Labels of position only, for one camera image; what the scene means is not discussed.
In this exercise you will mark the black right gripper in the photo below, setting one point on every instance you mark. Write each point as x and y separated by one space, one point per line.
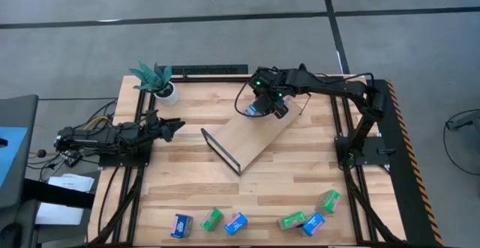
268 103

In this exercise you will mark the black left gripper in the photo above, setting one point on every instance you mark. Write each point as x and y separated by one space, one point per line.
154 131

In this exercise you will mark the green Apple Jacks box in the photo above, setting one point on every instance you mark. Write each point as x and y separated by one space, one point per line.
291 220
212 219
329 202

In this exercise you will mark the light blue Rice Krispies box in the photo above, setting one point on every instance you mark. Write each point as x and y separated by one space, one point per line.
313 223
236 223

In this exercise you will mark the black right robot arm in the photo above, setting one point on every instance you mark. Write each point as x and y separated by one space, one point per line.
337 87

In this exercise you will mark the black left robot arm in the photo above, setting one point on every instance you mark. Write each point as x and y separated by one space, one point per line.
112 135

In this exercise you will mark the green plant in white pot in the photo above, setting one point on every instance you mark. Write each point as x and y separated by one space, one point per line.
167 94

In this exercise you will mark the black power brick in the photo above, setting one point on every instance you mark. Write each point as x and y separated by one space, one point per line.
72 159

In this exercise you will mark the white paper sheet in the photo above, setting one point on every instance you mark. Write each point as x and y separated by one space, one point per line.
75 182
56 214

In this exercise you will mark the black round plug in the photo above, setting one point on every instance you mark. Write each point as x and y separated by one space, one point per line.
41 153

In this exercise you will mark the black flat bar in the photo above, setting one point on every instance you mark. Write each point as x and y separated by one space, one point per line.
56 195

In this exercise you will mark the grey chair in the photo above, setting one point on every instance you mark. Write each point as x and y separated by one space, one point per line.
18 113

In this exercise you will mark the black mat with striped edge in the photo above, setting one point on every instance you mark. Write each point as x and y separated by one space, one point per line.
405 173

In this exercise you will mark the blue pad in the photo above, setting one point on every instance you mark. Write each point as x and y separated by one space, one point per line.
11 154

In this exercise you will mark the grey floor stand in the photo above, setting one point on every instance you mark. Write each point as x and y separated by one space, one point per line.
465 122

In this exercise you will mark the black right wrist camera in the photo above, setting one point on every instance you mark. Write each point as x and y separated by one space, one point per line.
282 112

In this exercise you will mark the black aluminium table frame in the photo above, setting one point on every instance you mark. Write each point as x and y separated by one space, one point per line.
210 79

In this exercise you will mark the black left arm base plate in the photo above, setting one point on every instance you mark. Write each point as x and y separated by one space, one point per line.
123 161

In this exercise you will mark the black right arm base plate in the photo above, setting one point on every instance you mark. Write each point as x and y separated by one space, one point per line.
375 154

